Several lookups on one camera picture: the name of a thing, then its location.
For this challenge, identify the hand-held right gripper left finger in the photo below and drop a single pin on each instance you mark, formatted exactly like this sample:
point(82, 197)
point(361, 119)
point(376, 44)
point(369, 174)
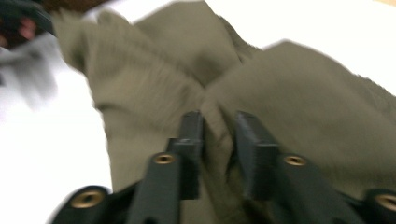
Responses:
point(186, 149)

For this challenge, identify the olive green pants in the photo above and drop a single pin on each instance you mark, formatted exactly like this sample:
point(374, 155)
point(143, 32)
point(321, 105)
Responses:
point(280, 93)

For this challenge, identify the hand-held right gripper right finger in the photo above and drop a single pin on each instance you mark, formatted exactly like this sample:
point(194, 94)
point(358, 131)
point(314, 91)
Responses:
point(255, 149)

